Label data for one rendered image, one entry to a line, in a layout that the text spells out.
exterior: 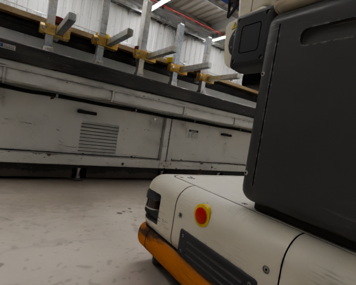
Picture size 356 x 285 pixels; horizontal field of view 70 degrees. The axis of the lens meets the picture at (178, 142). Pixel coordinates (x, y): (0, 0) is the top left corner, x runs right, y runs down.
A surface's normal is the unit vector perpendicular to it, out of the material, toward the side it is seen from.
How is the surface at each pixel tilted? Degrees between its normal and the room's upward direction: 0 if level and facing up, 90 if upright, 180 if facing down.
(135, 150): 92
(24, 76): 90
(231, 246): 90
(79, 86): 90
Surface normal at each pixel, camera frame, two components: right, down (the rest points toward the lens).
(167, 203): -0.80, -0.10
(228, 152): 0.57, 0.13
